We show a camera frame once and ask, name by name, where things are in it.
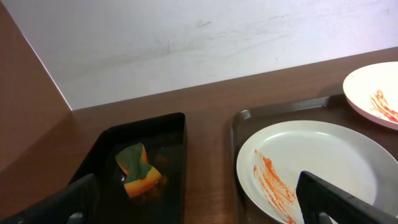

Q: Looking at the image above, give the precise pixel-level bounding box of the cream plate with sauce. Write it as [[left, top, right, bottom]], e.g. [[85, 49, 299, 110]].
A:
[[343, 62, 397, 130]]

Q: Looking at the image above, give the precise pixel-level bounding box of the white plate with sauce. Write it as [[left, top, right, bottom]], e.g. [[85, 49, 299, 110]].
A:
[[236, 121, 397, 223]]

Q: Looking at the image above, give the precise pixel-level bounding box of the orange green sponge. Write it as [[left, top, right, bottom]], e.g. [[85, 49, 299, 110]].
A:
[[115, 143, 162, 198]]

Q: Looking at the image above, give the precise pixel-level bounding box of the brown serving tray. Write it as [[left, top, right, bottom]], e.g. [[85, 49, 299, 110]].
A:
[[231, 95, 397, 224]]

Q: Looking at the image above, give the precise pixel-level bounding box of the black sponge tray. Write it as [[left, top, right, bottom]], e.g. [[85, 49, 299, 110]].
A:
[[72, 113, 186, 223]]

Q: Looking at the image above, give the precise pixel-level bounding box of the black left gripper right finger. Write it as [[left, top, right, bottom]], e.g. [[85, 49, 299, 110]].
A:
[[296, 171, 397, 224]]

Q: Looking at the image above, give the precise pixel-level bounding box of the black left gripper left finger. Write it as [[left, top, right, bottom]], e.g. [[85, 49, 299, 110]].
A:
[[1, 174, 97, 224]]

